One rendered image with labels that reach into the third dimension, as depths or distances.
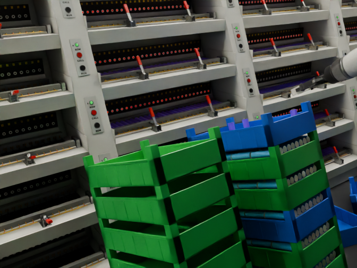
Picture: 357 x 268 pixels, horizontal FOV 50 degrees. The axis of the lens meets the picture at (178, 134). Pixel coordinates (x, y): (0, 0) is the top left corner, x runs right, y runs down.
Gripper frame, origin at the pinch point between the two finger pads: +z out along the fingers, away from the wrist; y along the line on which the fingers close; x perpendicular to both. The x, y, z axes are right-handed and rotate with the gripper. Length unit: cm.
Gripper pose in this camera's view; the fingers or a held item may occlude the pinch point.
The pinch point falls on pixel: (299, 89)
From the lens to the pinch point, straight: 178.7
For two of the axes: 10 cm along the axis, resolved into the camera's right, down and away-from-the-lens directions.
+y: 8.2, -2.2, 5.2
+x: -3.2, -9.4, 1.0
